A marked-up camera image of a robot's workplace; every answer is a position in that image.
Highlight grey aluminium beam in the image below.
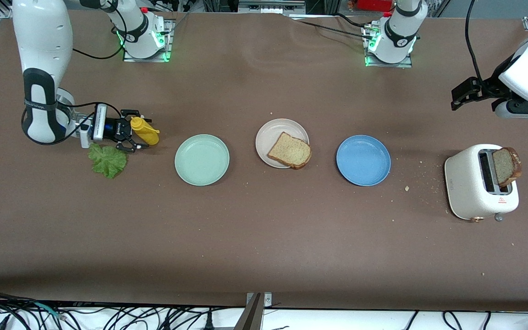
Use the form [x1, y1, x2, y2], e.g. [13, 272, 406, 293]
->
[233, 293, 264, 330]

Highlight blue round plate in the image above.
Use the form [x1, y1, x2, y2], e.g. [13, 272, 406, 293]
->
[336, 135, 391, 187]

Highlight yellow mustard squeeze bottle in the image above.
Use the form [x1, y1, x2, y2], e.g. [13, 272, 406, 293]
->
[130, 116, 160, 146]

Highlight looped black floor cables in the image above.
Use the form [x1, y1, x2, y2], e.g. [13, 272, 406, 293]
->
[404, 310, 494, 330]

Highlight metal table edge bracket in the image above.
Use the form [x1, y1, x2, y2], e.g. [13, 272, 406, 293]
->
[246, 292, 273, 308]

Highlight red box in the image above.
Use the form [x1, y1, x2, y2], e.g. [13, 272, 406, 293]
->
[355, 0, 396, 12]

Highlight dark crust bread slice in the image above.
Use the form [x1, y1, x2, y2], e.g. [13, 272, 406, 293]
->
[492, 147, 523, 187]

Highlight tangled black floor cables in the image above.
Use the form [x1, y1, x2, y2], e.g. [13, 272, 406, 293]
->
[0, 289, 246, 330]

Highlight beige round plate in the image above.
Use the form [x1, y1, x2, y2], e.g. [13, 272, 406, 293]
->
[255, 118, 310, 169]

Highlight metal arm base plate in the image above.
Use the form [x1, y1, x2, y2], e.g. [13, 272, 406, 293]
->
[363, 23, 413, 68]
[122, 17, 175, 63]

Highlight teal cable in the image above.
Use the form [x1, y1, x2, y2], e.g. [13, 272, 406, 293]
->
[34, 302, 65, 320]

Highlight mint green round plate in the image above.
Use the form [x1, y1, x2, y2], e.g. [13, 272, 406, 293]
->
[174, 134, 231, 187]

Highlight light brown bread slice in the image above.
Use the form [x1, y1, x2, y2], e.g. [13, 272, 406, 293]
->
[267, 132, 313, 170]

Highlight white toaster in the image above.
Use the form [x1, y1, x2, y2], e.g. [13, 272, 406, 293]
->
[444, 144, 520, 223]

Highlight green lettuce leaf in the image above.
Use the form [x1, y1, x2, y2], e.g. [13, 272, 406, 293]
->
[88, 143, 128, 180]

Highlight thin black table cable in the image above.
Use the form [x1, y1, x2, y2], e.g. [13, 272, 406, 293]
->
[287, 13, 375, 43]

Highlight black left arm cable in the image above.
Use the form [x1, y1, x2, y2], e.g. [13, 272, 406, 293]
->
[464, 0, 485, 82]

